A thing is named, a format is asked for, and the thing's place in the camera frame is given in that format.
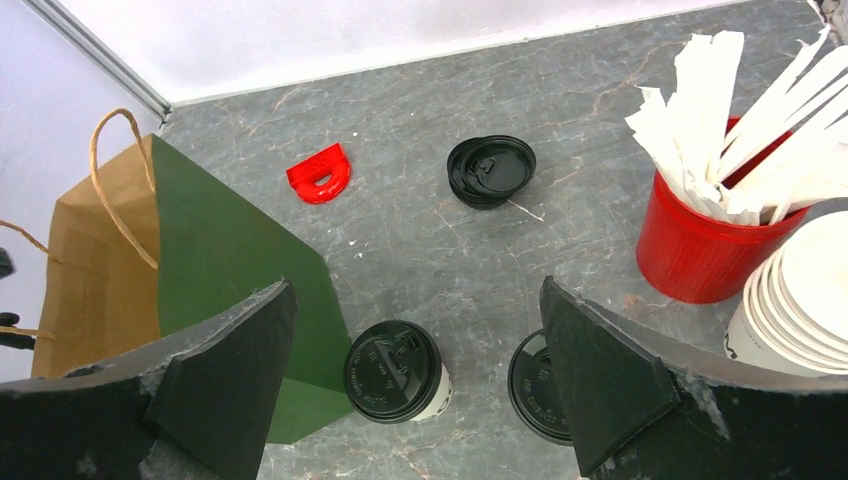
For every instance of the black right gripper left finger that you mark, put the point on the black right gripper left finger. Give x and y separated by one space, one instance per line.
196 404

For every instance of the red plastic cup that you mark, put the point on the red plastic cup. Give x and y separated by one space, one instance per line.
695 259

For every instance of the black coffee cup lid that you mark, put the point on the black coffee cup lid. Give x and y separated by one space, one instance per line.
533 393

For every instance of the stack of black lids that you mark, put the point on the stack of black lids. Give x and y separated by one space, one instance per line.
484 172

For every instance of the green paper bag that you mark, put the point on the green paper bag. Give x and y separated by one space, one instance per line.
150 244

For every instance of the red plastic ring tool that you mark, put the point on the red plastic ring tool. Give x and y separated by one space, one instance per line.
321 177

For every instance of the stack of white paper cups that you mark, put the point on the stack of white paper cups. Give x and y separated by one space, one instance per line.
792 316

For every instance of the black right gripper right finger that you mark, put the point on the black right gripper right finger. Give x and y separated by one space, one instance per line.
641 405

